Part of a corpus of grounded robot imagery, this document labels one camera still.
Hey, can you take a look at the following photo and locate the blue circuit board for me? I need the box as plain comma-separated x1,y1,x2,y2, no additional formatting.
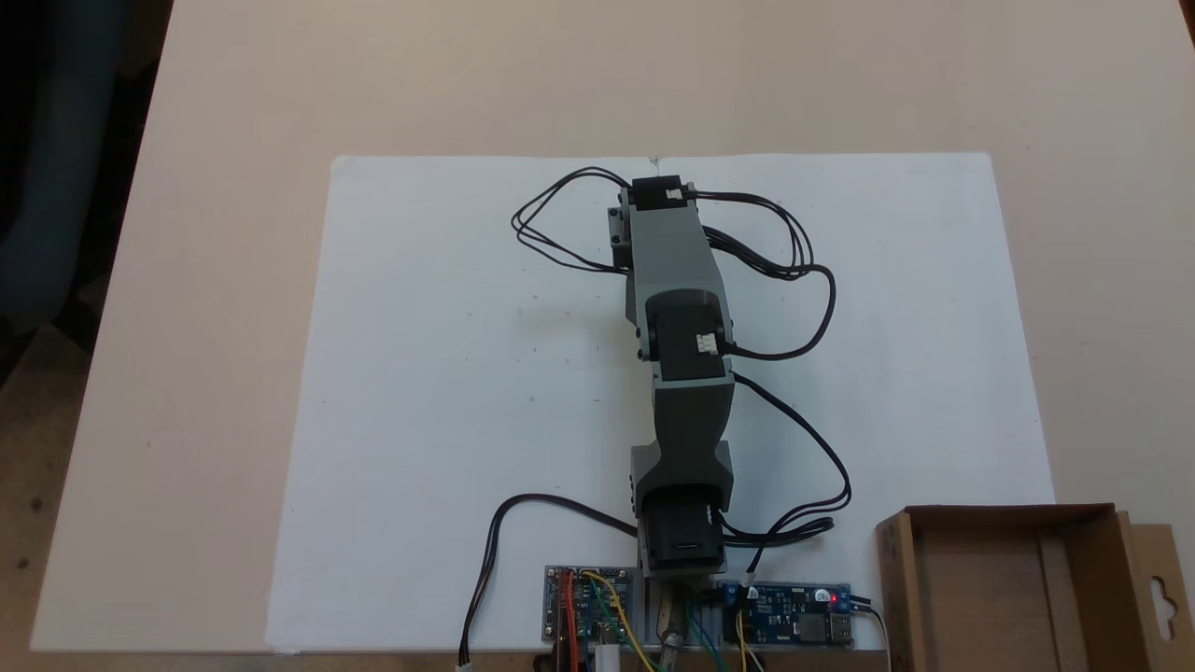
717,580,856,650

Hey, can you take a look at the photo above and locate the brown cardboard box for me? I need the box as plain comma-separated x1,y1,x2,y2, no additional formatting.
875,502,1195,672

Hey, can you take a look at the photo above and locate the dark blue chair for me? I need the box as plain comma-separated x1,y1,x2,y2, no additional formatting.
0,0,129,329

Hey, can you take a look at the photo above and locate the black gripper motor cable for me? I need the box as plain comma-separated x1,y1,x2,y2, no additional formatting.
510,166,638,275

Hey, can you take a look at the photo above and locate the black cable with white plug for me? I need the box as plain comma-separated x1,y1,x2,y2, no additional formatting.
457,493,643,672

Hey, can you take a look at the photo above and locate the black elbow motor cable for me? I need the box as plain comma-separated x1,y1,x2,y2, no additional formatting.
691,190,837,363

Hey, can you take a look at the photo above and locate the orange wire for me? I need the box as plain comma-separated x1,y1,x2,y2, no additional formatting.
557,569,580,672

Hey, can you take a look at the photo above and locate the black base motor cable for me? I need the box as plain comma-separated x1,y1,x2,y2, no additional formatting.
717,371,853,576

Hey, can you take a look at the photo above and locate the yellow wire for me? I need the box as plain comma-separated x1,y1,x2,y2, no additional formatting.
581,569,656,672

